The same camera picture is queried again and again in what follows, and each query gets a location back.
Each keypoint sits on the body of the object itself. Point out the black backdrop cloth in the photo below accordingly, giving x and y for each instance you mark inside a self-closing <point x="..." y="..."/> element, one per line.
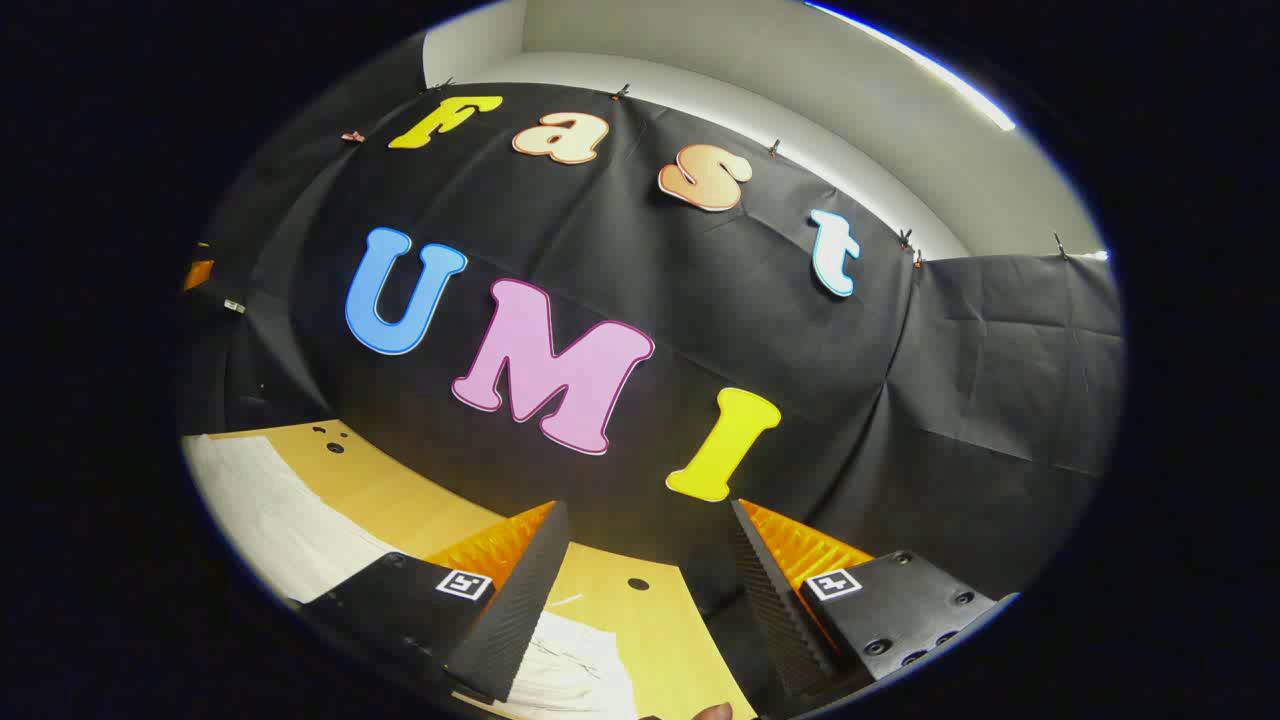
<point x="700" y="330"/>

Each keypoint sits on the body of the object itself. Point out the row of small metal clips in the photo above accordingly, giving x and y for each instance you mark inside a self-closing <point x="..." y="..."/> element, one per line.
<point x="352" y="135"/>

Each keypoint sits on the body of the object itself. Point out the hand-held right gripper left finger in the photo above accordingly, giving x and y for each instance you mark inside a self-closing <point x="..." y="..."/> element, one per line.
<point x="520" y="610"/>

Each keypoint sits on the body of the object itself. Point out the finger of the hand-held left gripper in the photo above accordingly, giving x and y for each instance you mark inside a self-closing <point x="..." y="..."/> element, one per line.
<point x="198" y="272"/>

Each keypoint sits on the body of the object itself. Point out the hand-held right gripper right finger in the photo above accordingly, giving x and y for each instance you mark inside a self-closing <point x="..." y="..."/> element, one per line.
<point x="775" y="600"/>

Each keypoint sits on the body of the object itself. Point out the white jeans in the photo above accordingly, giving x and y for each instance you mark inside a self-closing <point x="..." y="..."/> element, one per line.
<point x="270" y="520"/>

